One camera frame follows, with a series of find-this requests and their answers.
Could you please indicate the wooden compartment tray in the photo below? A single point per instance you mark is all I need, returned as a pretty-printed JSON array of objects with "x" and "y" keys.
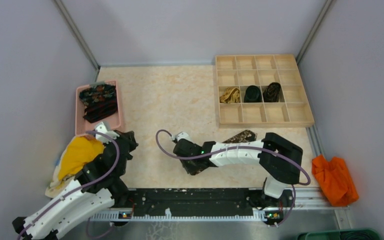
[{"x": 242, "y": 70}]

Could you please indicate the rolled brown patterned tie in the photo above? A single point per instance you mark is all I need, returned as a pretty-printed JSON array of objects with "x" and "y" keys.
[{"x": 272, "y": 93}]

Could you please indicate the yellow cloth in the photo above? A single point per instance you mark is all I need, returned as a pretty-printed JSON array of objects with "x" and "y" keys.
[{"x": 80, "y": 151}]

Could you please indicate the white patterned cloth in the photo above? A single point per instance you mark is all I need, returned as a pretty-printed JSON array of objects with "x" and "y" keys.
[{"x": 54, "y": 185}]

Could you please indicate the dark ties in basket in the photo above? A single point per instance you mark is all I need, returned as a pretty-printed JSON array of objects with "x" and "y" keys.
[{"x": 100, "y": 102}]

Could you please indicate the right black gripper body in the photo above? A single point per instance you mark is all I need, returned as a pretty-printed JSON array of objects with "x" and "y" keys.
[{"x": 188, "y": 164}]

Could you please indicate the brown floral patterned tie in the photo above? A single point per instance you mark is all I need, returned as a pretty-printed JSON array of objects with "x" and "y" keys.
[{"x": 241, "y": 136}]

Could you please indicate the green bin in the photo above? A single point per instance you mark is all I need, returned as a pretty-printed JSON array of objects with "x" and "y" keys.
[{"x": 342, "y": 234}]

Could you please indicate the rolled dark green tie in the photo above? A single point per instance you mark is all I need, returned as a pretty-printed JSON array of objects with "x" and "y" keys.
[{"x": 253, "y": 94}]

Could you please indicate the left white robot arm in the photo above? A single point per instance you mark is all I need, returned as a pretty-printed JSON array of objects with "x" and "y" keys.
[{"x": 96, "y": 187}]

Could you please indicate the orange cloth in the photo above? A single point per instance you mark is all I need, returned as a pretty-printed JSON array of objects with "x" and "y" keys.
[{"x": 335, "y": 181}]

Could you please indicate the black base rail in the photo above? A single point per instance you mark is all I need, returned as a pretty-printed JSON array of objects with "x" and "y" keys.
[{"x": 202, "y": 202}]

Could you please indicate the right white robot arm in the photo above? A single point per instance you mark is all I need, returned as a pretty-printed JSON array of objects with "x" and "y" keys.
[{"x": 280, "y": 157}]

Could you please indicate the pink plastic basket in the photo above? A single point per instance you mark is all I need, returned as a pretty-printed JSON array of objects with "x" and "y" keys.
[{"x": 115, "y": 121}]

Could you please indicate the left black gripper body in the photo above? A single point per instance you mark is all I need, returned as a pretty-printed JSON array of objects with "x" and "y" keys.
[{"x": 133, "y": 144}]

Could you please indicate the rolled yellow tie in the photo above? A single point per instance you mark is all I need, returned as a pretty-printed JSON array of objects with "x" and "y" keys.
[{"x": 231, "y": 95}]

